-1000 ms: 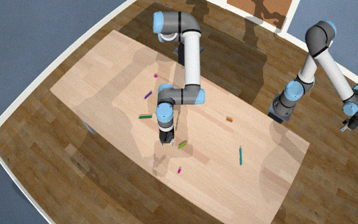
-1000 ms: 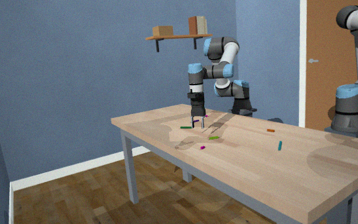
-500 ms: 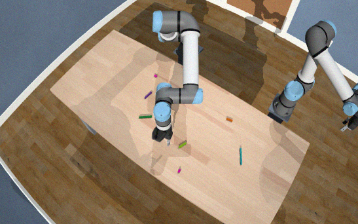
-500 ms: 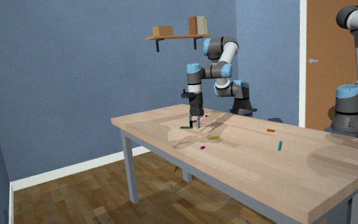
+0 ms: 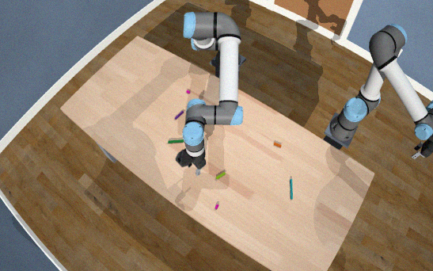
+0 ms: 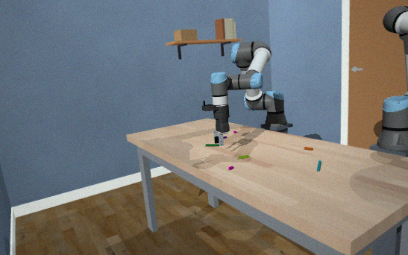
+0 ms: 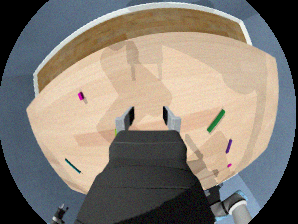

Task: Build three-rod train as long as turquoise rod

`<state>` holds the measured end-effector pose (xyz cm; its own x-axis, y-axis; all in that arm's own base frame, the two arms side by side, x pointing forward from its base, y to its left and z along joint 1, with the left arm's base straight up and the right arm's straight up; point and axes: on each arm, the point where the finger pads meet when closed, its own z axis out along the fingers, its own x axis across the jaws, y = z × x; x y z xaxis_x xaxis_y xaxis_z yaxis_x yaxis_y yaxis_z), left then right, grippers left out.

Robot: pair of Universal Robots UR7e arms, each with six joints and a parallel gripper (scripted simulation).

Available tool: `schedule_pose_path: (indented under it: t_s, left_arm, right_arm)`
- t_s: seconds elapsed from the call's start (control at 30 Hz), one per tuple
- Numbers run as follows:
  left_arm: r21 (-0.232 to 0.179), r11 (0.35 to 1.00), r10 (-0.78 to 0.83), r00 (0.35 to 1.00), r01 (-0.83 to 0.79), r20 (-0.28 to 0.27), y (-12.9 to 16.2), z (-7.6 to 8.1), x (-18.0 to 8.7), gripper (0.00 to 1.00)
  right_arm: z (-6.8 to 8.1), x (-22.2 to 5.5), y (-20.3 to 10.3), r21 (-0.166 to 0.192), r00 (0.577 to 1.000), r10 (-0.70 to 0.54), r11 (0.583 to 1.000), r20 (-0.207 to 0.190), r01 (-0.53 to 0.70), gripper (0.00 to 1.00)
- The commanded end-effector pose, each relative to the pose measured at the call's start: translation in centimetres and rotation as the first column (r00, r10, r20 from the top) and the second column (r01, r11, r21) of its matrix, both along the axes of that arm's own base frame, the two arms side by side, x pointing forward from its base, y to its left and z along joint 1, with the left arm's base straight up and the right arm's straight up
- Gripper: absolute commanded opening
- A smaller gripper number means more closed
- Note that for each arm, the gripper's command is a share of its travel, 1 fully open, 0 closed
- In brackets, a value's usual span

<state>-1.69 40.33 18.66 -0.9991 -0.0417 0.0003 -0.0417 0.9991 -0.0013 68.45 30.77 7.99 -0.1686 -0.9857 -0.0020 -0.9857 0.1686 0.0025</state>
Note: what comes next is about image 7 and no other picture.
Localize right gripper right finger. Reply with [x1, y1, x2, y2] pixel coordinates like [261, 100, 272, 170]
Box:
[162, 105, 181, 133]

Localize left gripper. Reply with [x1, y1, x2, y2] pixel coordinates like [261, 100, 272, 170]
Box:
[52, 204, 69, 224]

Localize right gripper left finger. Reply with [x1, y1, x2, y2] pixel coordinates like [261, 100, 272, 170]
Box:
[114, 107, 134, 133]

